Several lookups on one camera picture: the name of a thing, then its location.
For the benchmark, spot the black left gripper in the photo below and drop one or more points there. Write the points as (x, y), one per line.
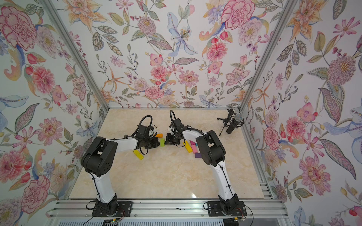
(156, 141)

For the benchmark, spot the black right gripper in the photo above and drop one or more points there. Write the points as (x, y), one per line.
(168, 141)

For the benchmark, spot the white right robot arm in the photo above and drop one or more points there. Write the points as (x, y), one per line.
(213, 154)

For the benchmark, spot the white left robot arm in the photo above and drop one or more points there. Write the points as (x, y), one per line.
(99, 158)

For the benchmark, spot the yellow green block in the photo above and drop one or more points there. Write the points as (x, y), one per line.
(138, 154)

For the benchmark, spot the yellow long block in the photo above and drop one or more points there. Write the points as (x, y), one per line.
(188, 147)

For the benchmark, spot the light pink block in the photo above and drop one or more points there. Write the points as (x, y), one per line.
(194, 149)

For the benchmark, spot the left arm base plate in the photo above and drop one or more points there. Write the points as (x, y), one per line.
(113, 209)

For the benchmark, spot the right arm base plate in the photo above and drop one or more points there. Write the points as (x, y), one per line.
(218, 209)

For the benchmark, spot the aluminium frame rail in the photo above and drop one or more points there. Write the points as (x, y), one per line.
(166, 208)

